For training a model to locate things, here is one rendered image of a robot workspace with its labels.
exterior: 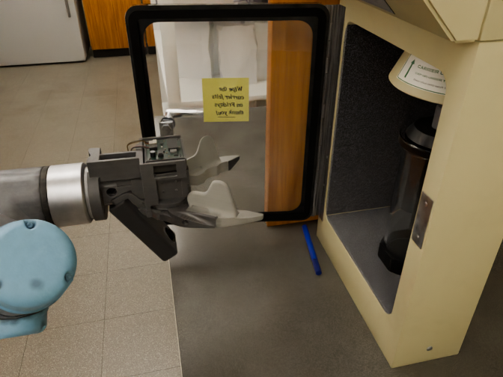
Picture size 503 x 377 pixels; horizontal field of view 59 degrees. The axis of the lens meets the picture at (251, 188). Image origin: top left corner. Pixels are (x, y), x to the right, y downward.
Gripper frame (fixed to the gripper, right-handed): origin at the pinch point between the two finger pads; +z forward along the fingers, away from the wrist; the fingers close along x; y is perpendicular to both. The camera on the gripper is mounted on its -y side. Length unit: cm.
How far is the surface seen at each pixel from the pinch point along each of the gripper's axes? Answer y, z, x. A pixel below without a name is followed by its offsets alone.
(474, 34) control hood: 22.5, 17.0, -13.8
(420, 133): 6.2, 23.0, -0.7
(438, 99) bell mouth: 12.9, 21.1, -5.3
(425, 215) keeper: 1.8, 17.8, -12.7
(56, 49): -103, -109, 474
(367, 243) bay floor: -17.5, 22.1, 5.4
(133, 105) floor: -119, -30, 335
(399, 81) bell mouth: 13.2, 19.2, 0.4
